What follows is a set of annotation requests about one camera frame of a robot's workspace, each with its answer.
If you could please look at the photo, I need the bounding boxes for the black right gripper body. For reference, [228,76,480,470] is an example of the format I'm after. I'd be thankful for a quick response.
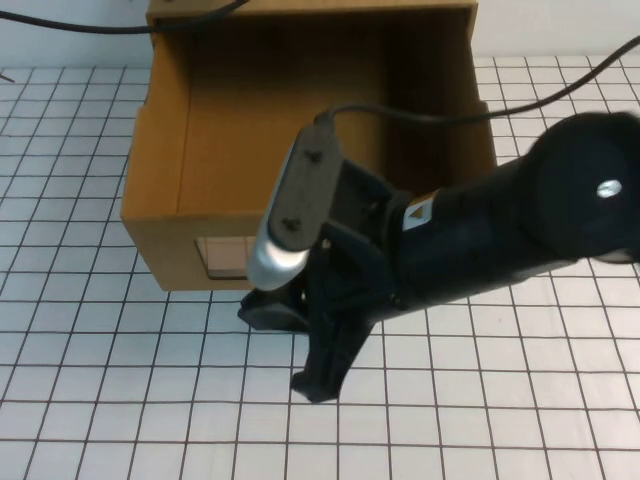
[299,158,409,336]

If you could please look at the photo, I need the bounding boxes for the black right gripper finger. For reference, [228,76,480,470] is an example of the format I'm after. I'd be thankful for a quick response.
[237,279,314,334]
[291,319,377,404]

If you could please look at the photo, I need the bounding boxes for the cardboard drawer with window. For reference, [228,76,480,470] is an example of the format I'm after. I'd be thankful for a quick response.
[121,13,499,294]

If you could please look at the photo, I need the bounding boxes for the brown cardboard box sleeve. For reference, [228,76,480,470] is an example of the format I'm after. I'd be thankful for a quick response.
[145,0,481,109]

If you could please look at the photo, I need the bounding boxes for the white grid pattern tablecloth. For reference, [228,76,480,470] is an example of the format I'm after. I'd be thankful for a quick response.
[0,53,640,480]

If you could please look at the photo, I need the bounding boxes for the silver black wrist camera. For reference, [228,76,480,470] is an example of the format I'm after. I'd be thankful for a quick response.
[247,121,345,292]

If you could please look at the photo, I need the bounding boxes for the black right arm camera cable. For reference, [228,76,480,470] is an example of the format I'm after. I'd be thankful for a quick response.
[314,42,640,129]

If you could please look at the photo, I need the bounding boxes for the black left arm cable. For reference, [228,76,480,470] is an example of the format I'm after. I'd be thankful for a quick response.
[0,0,251,34]

